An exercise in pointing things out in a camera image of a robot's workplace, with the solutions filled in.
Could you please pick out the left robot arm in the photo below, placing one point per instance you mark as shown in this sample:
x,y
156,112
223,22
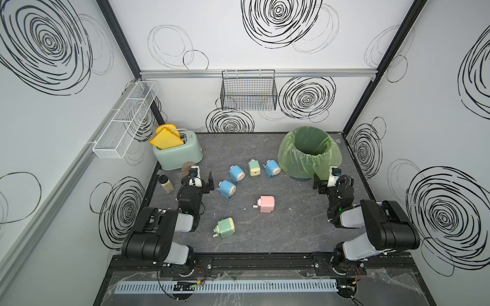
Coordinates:
x,y
152,235

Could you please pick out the grey slotted cable duct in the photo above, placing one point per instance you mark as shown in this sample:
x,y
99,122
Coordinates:
x,y
228,286

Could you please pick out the green cream pencil sharpener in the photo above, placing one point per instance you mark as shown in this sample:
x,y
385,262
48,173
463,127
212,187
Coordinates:
x,y
224,228

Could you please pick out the white mesh wall shelf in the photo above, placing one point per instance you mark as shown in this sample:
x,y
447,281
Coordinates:
x,y
122,129

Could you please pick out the blue sharpener middle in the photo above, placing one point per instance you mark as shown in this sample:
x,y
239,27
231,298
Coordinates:
x,y
237,174

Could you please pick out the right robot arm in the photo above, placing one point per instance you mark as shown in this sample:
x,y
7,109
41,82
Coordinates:
x,y
387,227

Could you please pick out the blue sharpener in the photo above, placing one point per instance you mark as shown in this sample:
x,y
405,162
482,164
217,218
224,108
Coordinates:
x,y
226,188
237,174
272,168

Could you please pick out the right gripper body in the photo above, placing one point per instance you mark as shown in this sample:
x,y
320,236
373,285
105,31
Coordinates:
x,y
329,188

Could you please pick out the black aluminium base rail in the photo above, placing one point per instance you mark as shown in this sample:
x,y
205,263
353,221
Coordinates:
x,y
210,264

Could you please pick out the black wire basket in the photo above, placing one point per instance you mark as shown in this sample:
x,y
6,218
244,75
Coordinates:
x,y
249,90

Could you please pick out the bin with green bag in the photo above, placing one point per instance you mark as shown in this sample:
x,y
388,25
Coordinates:
x,y
308,151

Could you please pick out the yellow toy toast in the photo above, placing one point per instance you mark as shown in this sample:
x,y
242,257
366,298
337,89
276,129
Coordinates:
x,y
167,136

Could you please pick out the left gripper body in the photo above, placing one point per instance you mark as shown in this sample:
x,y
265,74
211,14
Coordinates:
x,y
197,187

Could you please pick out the blue sharpener front left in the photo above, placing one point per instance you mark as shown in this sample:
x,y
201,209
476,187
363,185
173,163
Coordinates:
x,y
226,188

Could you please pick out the blue sharpener right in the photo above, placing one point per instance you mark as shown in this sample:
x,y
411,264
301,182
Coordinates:
x,y
272,168

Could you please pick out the pink pencil sharpener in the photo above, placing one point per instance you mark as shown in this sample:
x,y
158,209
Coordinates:
x,y
265,204

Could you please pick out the mint green toaster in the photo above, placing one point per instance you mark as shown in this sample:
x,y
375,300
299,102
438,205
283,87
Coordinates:
x,y
174,158

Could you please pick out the yellow green pencil sharpener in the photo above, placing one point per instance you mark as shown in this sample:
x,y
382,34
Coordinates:
x,y
254,167

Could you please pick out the small black-capped bottle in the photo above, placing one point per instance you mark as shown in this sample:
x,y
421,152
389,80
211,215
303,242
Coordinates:
x,y
166,184

